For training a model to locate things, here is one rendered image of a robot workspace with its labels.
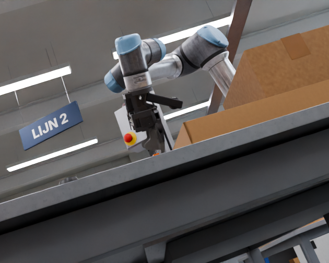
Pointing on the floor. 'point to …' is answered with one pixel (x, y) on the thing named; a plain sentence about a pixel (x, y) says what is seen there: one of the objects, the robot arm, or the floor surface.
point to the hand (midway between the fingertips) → (163, 152)
